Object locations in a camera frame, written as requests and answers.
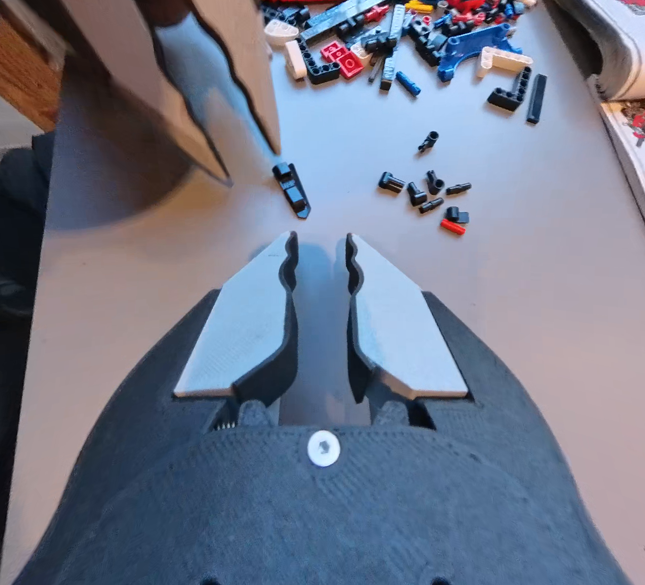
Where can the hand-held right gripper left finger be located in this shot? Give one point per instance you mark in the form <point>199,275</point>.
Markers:
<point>237,333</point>

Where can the black elbow connector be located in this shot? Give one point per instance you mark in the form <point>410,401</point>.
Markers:
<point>390,182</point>

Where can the long black pin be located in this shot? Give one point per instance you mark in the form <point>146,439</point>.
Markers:
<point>458,188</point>

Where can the black socket pin connector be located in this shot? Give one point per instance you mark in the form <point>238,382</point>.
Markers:
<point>435,183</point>

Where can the person's black clothing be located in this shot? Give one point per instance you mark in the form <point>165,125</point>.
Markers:
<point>20,222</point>

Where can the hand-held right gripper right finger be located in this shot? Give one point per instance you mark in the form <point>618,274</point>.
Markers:
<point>408,338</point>

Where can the black sloped brick with sticker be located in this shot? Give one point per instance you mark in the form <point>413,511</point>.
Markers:
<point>295,192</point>

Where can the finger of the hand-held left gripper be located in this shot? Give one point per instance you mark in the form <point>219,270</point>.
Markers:
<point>116,30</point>
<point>226,0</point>

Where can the grey desk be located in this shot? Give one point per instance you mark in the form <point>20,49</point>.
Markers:
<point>504,318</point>

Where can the black stubby connector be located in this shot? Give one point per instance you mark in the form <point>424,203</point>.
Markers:
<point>415,195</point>

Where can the small black flat beam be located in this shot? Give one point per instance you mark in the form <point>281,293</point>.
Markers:
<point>457,215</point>

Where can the brown wooden furniture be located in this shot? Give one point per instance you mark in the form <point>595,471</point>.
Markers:
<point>25,71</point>

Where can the short black pin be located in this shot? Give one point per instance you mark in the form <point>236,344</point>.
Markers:
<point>431,205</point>

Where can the red pin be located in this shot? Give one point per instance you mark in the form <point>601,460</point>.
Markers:
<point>452,227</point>

